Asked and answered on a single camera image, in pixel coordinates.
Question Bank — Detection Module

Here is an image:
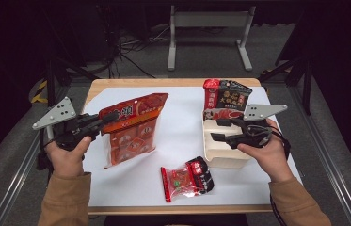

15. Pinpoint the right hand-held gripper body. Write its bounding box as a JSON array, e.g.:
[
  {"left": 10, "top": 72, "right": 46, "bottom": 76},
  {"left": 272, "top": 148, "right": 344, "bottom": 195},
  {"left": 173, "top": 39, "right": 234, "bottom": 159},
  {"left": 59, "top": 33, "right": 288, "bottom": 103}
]
[{"left": 228, "top": 104, "right": 289, "bottom": 149}]

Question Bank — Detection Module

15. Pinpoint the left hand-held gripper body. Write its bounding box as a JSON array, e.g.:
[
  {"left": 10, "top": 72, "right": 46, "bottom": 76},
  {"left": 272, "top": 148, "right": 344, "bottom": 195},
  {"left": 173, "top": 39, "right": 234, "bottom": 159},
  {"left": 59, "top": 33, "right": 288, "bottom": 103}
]
[{"left": 31, "top": 96, "right": 101, "bottom": 152}]

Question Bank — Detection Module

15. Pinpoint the cream divided plastic box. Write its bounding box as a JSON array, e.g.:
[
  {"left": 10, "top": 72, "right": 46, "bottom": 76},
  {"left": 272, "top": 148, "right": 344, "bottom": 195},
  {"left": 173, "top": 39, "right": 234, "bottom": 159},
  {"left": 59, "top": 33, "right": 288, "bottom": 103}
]
[{"left": 201, "top": 117, "right": 254, "bottom": 169}]

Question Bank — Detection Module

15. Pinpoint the red and black food packet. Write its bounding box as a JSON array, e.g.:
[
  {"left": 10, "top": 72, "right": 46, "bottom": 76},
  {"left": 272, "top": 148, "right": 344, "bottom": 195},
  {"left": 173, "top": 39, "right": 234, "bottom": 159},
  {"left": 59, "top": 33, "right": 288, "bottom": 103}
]
[{"left": 202, "top": 78, "right": 253, "bottom": 121}]

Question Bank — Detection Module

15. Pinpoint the large orange food packet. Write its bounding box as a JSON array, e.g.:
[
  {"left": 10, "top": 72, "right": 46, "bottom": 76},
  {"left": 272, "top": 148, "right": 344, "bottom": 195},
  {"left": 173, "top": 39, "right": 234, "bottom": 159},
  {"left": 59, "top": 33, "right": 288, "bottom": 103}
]
[{"left": 98, "top": 92, "right": 169, "bottom": 170}]

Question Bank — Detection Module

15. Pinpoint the small clear red food packet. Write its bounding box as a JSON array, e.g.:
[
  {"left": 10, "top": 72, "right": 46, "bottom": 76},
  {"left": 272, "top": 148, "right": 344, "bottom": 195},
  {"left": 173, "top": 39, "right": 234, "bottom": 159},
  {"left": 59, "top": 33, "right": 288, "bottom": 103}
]
[{"left": 160, "top": 155, "right": 215, "bottom": 203}]

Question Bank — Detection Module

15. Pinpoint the person's left hand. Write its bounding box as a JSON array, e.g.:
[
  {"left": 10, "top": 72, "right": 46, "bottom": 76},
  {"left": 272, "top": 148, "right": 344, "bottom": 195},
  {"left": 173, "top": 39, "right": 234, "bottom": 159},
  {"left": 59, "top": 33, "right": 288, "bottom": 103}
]
[{"left": 44, "top": 137, "right": 92, "bottom": 179}]

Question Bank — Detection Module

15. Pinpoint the person's right hand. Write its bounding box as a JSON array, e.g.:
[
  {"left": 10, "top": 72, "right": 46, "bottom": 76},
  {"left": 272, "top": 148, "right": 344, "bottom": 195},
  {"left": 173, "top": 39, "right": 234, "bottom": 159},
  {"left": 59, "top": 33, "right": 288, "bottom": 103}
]
[{"left": 237, "top": 119, "right": 295, "bottom": 183}]

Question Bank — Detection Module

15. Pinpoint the yellow black hazard tape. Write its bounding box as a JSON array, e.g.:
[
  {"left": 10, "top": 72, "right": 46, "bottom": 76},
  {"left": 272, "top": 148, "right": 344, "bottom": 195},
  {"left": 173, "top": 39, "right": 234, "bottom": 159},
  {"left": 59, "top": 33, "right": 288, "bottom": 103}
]
[{"left": 31, "top": 79, "right": 54, "bottom": 105}]

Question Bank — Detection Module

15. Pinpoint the black metal stand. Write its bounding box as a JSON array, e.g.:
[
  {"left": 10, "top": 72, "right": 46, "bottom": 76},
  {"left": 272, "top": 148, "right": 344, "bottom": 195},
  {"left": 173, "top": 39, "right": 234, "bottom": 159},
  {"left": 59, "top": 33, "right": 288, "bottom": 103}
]
[
  {"left": 40, "top": 6, "right": 100, "bottom": 109},
  {"left": 259, "top": 56, "right": 314, "bottom": 116}
]

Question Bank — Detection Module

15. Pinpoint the white table mat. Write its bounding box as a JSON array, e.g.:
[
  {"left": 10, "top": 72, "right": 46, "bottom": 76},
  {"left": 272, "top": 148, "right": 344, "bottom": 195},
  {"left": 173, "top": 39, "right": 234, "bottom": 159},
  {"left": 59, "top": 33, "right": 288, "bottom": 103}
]
[{"left": 83, "top": 86, "right": 303, "bottom": 208}]

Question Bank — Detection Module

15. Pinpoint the white metal stand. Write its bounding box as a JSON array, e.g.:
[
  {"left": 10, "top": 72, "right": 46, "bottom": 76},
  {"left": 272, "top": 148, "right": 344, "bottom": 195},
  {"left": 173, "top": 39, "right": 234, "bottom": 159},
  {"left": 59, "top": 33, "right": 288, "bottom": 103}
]
[{"left": 167, "top": 5, "right": 257, "bottom": 72}]

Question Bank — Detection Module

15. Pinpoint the bundle of floor cables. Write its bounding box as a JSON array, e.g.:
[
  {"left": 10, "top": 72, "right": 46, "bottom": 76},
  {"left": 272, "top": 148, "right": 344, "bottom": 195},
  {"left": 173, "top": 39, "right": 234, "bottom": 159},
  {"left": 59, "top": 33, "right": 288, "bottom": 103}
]
[{"left": 97, "top": 6, "right": 171, "bottom": 79}]

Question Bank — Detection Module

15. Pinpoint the aluminium floor rail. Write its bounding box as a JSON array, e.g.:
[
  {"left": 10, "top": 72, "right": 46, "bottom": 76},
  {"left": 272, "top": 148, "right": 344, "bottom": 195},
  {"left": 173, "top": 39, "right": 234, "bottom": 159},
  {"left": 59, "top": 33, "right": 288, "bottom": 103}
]
[
  {"left": 289, "top": 84, "right": 351, "bottom": 226},
  {"left": 0, "top": 86, "right": 71, "bottom": 226}
]

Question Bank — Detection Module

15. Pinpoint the right hand-held gripper cable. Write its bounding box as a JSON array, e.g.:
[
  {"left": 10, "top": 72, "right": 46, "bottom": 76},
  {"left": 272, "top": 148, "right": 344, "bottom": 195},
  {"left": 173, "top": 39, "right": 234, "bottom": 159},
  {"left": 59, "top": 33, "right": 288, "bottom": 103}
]
[{"left": 269, "top": 130, "right": 292, "bottom": 226}]

